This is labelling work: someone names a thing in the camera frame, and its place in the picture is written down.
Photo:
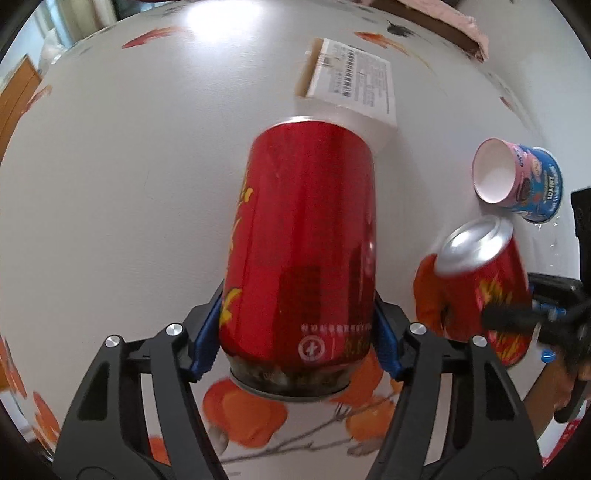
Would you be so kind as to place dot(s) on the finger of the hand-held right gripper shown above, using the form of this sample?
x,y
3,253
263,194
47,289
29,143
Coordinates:
x,y
549,282
508,317

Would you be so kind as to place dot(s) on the clear plastic bag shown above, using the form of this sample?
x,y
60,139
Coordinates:
x,y
53,50

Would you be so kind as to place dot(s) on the person's right hand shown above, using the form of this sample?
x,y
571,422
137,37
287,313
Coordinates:
x,y
551,392

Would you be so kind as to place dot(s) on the brown wooden chair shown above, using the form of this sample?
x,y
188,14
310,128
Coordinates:
x,y
434,23

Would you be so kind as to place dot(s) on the red drink can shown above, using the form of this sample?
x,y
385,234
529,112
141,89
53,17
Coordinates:
x,y
300,230
466,277

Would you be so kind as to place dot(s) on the small white cardboard box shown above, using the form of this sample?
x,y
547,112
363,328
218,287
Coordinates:
x,y
355,78

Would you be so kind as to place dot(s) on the wooden sideboard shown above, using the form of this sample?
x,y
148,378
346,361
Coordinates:
x,y
16,101

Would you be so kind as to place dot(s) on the chair with pink cloth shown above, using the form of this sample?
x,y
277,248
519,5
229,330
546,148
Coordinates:
x,y
448,14

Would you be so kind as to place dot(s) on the red bag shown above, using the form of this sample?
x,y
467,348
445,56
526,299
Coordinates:
x,y
563,443

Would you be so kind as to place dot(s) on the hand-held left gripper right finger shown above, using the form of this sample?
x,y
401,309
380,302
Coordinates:
x,y
385,344

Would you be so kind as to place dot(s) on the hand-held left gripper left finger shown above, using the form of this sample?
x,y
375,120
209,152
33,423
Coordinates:
x,y
207,341

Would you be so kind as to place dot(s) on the blue pink snack cup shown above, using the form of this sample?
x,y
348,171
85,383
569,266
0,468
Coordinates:
x,y
531,184

